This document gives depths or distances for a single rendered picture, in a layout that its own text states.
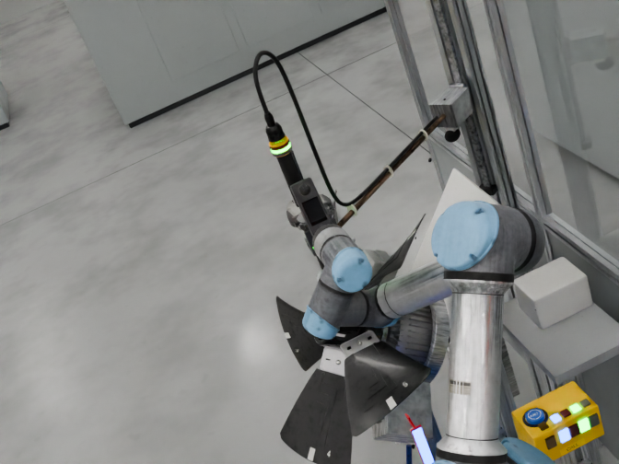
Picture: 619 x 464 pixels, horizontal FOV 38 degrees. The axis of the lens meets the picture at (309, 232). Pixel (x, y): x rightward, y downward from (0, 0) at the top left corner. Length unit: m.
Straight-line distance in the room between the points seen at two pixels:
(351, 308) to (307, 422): 0.61
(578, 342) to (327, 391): 0.70
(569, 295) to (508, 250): 1.07
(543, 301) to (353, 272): 0.93
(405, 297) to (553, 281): 0.86
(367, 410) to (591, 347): 0.73
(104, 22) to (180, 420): 4.06
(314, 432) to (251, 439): 1.62
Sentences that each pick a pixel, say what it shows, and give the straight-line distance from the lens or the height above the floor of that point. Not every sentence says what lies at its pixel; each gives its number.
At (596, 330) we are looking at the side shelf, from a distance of 2.54.
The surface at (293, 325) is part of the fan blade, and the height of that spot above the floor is 1.10.
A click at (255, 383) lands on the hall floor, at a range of 4.19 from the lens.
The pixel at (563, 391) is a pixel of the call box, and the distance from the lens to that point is 2.08.
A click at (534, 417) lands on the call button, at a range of 2.02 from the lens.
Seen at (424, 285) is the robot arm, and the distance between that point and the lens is 1.72.
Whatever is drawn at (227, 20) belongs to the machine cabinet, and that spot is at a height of 0.51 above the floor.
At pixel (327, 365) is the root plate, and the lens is 2.28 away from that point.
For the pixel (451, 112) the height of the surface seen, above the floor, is 1.49.
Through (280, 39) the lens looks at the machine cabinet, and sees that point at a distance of 7.78.
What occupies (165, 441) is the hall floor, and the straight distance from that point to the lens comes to 4.15.
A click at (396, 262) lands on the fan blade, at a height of 1.41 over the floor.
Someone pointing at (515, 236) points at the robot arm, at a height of 1.67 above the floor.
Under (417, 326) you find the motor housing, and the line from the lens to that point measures 2.24.
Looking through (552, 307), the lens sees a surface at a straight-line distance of 2.54.
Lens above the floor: 2.50
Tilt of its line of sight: 29 degrees down
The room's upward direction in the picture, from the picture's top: 22 degrees counter-clockwise
